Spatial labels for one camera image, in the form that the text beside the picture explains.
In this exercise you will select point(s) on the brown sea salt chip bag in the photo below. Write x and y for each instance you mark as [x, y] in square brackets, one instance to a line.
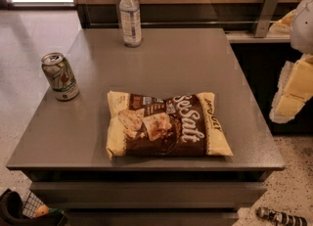
[179, 126]

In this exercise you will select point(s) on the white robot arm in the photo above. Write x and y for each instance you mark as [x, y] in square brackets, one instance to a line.
[301, 31]

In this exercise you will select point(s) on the clear plastic water bottle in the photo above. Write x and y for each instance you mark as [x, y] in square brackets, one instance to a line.
[130, 22]

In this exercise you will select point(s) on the black bag with items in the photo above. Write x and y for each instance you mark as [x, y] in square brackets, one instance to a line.
[33, 212]

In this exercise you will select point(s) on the black white striped cylinder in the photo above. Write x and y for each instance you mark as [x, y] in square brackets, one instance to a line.
[280, 217]

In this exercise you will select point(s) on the green white soda can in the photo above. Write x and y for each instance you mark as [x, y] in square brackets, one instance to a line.
[58, 71]

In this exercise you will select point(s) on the metal rail bracket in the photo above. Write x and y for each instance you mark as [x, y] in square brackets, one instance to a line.
[260, 27]

